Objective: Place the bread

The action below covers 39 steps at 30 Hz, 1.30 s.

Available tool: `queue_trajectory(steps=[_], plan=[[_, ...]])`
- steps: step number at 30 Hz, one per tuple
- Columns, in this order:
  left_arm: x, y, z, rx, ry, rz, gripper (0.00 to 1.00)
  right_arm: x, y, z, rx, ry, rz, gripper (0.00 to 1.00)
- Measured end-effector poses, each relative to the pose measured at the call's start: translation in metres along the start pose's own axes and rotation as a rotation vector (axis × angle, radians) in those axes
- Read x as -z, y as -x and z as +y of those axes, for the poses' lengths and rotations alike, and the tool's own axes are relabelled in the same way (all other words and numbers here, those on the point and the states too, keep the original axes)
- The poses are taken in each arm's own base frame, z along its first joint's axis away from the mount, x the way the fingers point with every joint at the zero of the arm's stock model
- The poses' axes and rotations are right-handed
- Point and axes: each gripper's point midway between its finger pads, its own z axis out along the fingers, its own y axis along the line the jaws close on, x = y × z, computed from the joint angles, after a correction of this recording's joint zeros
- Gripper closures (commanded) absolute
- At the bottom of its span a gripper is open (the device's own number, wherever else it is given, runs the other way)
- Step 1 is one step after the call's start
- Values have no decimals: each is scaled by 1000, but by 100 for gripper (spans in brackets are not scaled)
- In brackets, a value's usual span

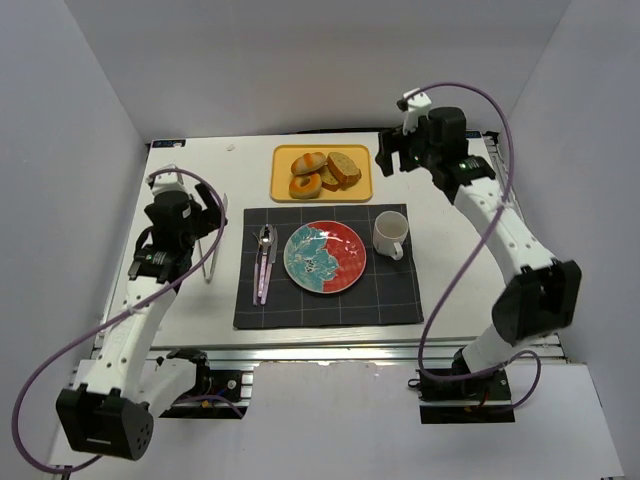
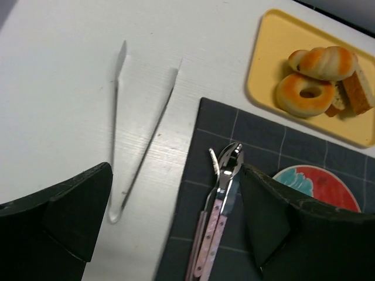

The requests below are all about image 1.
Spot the round striped bread roll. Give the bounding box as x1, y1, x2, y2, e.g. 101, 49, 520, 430
291, 152, 327, 176

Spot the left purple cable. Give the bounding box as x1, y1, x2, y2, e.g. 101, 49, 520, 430
10, 168, 227, 474

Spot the white mug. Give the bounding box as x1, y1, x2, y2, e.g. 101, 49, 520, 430
372, 211, 409, 261

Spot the dark checked placemat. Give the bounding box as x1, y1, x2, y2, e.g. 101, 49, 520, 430
233, 204, 424, 330

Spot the red and teal plate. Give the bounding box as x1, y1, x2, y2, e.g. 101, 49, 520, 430
283, 220, 367, 294

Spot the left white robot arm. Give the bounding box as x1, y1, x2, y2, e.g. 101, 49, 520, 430
56, 179, 226, 460

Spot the lower brown bread slice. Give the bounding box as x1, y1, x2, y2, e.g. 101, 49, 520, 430
318, 166, 348, 192

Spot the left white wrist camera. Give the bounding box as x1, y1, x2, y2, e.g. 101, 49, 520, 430
145, 164, 189, 202

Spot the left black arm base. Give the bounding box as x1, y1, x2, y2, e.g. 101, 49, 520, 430
138, 348, 250, 419

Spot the brown bread slice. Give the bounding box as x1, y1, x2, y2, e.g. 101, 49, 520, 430
327, 152, 361, 185
318, 166, 348, 192

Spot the left blue table label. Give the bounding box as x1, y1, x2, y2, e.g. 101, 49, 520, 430
151, 139, 186, 149

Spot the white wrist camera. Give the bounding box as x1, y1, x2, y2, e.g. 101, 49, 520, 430
396, 88, 432, 136
145, 164, 189, 202

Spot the silver spoon pink handle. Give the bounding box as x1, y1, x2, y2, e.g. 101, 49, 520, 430
257, 224, 275, 300

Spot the upper brown bread slice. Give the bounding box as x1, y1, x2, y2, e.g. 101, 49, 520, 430
327, 152, 361, 185

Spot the aluminium table frame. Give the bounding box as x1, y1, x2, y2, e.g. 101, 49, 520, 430
69, 131, 571, 401

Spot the yellow tray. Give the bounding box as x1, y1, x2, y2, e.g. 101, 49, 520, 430
270, 144, 373, 203

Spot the orange white bagel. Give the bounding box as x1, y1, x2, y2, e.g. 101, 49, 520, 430
289, 173, 322, 199

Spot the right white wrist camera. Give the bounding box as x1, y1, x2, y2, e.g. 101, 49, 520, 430
396, 88, 432, 136

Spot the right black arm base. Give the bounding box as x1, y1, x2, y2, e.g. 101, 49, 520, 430
407, 370, 515, 425

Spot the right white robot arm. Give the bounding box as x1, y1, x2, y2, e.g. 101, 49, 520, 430
376, 100, 582, 398

